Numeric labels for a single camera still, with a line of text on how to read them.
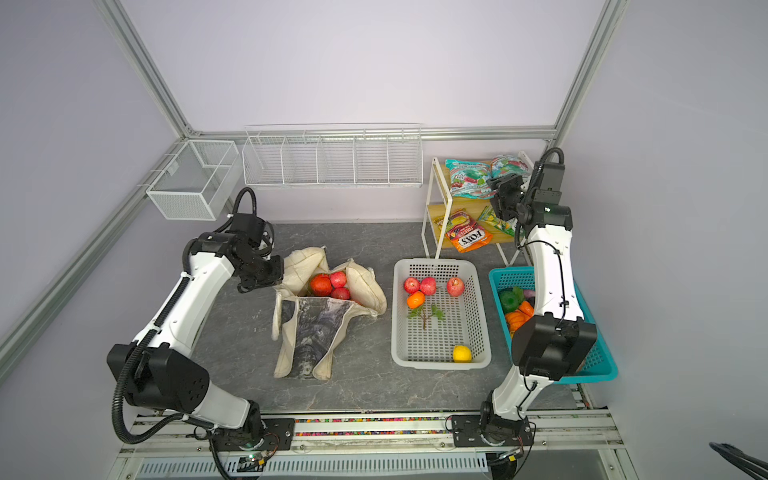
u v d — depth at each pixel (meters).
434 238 0.96
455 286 0.96
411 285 0.96
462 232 0.93
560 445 0.74
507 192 0.69
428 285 0.96
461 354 0.82
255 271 0.66
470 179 0.81
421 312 0.94
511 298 0.90
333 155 0.99
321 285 0.91
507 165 0.84
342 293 0.94
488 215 0.99
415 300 0.92
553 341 0.45
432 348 0.87
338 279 0.94
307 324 0.77
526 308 0.93
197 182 0.95
